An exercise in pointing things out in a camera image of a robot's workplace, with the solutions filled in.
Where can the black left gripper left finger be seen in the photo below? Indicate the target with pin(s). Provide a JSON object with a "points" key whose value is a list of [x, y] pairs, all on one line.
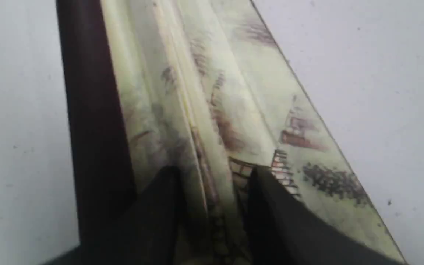
{"points": [[147, 233]]}

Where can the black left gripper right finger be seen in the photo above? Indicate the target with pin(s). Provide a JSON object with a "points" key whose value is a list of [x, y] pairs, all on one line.
{"points": [[282, 231]]}

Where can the painted paper folding fan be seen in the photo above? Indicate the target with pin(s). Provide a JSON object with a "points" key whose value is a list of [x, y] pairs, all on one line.
{"points": [[200, 85]]}

